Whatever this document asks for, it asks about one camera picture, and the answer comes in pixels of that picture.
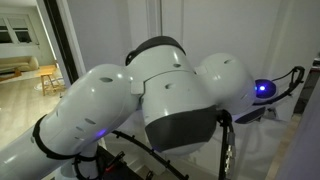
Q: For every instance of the low wooden coffee table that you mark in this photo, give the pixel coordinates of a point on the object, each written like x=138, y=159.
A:
x=10, y=75

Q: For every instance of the beige sofa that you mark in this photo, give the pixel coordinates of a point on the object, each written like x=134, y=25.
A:
x=20, y=62

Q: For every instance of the black vertical post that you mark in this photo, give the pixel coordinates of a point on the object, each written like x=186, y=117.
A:
x=61, y=43

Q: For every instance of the white panel door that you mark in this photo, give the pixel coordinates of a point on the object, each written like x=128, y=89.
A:
x=233, y=26

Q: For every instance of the window pane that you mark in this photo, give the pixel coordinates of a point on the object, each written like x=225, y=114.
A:
x=23, y=33
x=4, y=35

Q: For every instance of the black robot table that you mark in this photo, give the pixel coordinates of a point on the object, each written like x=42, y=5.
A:
x=128, y=173

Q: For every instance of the wooden stool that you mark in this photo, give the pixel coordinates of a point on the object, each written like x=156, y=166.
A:
x=48, y=71

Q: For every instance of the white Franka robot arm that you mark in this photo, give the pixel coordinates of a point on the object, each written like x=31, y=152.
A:
x=173, y=90

